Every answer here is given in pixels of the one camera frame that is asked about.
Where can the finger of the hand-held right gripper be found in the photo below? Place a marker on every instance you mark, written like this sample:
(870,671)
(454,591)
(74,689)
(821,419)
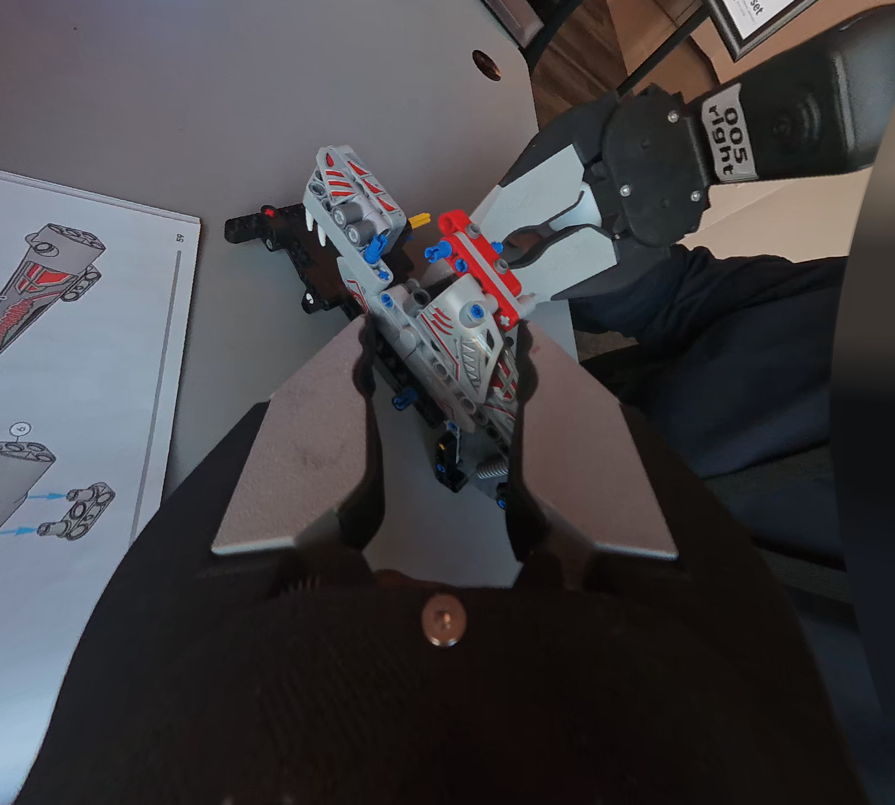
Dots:
(573,259)
(531,196)

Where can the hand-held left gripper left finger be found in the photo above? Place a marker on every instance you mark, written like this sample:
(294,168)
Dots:
(300,469)

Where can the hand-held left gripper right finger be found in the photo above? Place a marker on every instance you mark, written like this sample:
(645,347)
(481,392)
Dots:
(587,469)

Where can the lego truck model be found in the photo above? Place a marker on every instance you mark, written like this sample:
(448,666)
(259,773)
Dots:
(447,329)

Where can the person's right forearm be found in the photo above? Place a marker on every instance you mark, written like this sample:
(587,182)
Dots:
(699,301)

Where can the lego instruction booklet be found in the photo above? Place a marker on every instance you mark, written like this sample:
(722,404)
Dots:
(105,364)

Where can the thin black rod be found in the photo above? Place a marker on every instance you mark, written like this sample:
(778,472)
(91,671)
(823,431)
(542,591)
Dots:
(665,49)

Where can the round table grommet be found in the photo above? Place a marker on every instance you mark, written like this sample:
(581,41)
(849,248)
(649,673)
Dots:
(487,65)

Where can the person's dark clothing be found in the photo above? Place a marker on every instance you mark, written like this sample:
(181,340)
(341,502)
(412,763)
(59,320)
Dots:
(734,413)

